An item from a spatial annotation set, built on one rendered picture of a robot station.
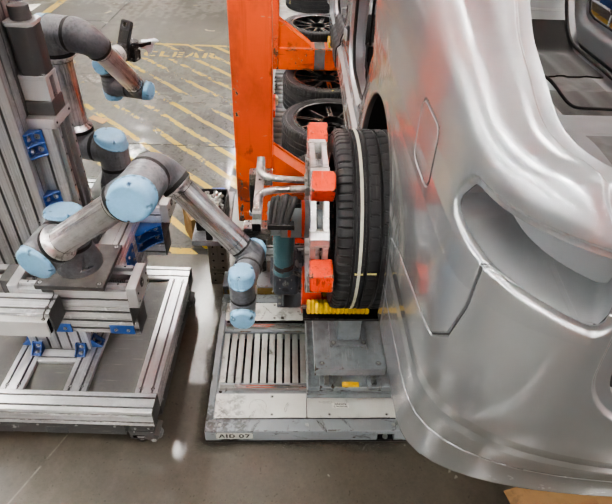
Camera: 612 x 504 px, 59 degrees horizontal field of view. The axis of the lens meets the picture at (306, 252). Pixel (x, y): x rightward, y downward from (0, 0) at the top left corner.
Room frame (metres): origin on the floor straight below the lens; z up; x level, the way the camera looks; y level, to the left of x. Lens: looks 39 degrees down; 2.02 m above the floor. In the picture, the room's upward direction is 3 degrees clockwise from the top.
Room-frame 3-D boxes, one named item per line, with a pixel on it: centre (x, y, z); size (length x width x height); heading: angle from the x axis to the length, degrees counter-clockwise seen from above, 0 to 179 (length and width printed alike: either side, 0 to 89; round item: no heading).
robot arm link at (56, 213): (1.34, 0.76, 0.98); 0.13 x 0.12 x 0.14; 173
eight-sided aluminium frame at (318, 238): (1.62, -0.03, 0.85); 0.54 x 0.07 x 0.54; 3
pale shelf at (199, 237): (2.17, 0.46, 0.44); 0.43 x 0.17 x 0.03; 3
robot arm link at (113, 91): (2.13, 0.82, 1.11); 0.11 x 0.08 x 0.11; 77
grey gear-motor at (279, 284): (1.93, -0.04, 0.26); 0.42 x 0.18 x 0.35; 93
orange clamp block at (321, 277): (1.30, -0.05, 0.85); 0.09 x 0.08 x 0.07; 3
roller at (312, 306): (1.50, -0.13, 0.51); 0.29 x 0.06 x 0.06; 93
